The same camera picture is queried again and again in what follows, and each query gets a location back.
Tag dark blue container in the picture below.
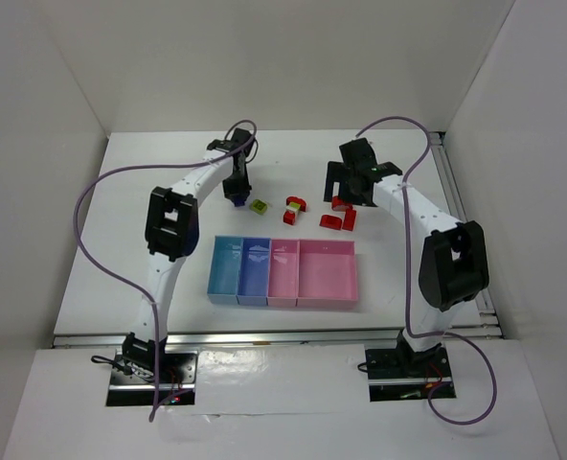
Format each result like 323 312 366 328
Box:
237 237 271 307

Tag wide pink container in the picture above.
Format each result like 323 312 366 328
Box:
297 240 359 311

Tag red rectangular lego brick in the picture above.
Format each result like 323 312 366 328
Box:
342 208 357 232

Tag red curved lego brick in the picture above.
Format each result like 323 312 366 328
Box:
319 215 343 231

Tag aluminium front rail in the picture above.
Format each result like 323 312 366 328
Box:
51 325 505 350

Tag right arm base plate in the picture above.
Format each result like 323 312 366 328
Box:
356 347 456 403

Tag red green white lego stack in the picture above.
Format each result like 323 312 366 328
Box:
283 195 307 225

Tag aluminium right rail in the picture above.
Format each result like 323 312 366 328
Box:
426 129 500 332

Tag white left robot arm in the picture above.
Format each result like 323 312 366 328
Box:
122 127 256 375

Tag red rounded lego brick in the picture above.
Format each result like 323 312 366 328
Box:
331 195 353 213

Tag narrow pink container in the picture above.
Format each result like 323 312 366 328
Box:
267 239 300 308

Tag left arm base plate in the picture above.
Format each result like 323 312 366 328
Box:
91 352 198 407

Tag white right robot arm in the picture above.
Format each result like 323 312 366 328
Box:
324 138 489 377

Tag lime green lego brick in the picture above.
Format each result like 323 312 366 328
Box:
249 199 268 216

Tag aluminium rail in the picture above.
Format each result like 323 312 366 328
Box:
426 129 500 332
51 325 505 350

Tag light blue container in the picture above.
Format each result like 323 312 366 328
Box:
207 236 242 305

